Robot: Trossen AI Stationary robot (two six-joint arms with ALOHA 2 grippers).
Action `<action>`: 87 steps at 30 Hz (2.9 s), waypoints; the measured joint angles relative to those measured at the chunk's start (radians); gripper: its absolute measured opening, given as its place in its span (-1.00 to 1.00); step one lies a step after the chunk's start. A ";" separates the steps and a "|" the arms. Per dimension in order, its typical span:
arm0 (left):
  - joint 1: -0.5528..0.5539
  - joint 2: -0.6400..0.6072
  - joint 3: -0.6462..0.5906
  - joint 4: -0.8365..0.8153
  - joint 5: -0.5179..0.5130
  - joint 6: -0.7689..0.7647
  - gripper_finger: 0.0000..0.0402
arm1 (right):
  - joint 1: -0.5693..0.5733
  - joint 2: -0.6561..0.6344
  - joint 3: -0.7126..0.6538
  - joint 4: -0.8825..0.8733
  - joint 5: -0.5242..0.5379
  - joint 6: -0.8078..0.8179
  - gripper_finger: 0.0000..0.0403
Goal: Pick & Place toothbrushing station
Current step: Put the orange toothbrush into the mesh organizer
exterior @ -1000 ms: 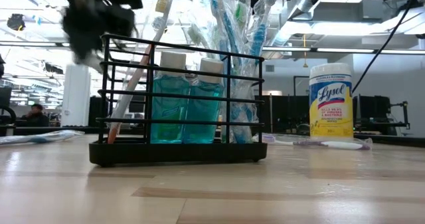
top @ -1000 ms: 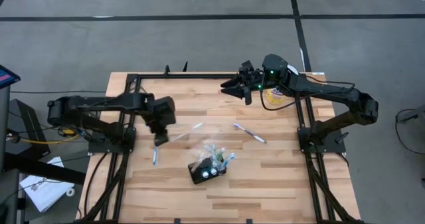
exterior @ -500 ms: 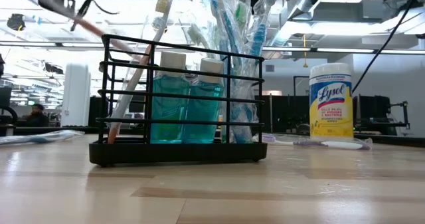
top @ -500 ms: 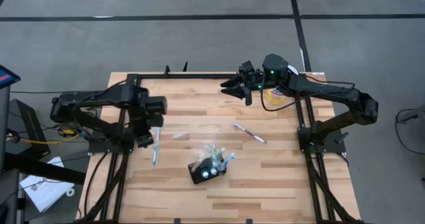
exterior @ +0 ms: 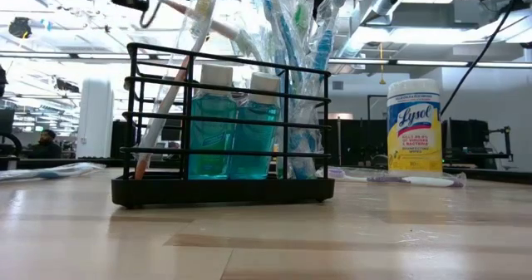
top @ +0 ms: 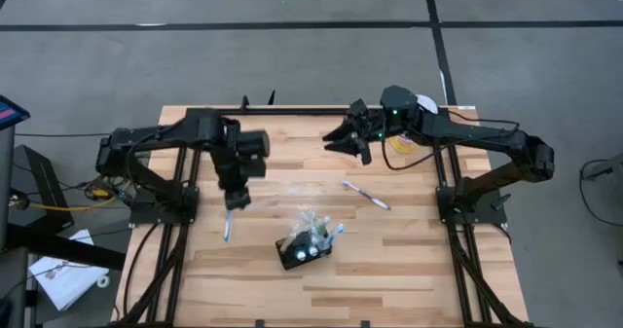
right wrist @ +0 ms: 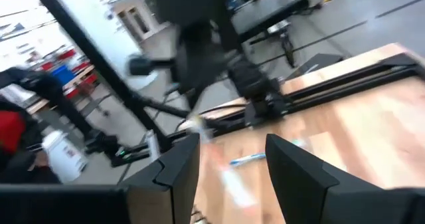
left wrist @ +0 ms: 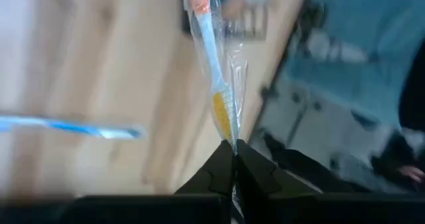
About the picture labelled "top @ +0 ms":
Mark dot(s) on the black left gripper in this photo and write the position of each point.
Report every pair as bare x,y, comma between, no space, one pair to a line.
237,199

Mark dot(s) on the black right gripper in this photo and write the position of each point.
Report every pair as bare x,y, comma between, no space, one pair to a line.
367,121

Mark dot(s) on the green toothbrush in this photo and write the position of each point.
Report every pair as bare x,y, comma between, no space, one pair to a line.
317,231
323,223
311,218

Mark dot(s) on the blue mouthwash bottle white cap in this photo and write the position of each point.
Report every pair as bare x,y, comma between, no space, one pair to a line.
301,255
314,251

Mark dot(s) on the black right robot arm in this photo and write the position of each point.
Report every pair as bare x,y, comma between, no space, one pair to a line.
477,133

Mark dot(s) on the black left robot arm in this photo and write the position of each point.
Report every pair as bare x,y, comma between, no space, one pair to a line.
160,133

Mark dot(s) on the wrapped toothbrushes right pile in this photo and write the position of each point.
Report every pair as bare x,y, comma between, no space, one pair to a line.
365,195

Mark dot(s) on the yellow Lysol wipes canister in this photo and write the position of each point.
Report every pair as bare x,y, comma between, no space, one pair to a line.
428,105

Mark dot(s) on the white tape roll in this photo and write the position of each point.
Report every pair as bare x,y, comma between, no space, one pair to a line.
103,281

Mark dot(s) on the white paper sheets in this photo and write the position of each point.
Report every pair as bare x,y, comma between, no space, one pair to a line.
68,279

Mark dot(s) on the black monitor stand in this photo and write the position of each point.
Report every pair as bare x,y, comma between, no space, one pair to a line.
41,182

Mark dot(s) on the large display monitor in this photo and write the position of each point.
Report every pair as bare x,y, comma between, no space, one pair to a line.
10,111

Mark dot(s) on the black aluminium table frame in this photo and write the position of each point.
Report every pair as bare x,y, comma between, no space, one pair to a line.
292,111

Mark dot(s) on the black frame hook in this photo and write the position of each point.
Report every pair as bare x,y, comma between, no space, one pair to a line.
271,98
245,103

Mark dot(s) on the black frame clip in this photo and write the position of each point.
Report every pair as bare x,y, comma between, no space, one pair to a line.
365,324
260,324

